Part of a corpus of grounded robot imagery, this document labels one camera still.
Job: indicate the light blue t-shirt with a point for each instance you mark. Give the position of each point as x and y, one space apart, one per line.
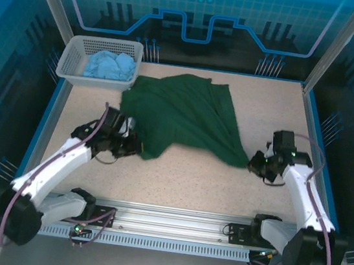
107 64

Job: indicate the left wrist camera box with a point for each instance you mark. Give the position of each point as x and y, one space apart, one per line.
130 123

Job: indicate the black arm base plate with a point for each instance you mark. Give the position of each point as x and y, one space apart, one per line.
104 216
238 233

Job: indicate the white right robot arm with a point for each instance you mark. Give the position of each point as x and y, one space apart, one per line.
302 195

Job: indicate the dark green t-shirt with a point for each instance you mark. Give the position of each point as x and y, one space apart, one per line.
182 113

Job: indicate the grey perforated plastic basket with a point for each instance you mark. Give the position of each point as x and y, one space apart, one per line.
73 50

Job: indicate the aluminium mounting rail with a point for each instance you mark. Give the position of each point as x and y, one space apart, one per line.
168 223

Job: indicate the blue table edge trim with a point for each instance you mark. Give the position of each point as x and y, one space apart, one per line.
317 131

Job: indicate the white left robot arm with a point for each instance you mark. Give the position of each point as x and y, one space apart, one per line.
59 159

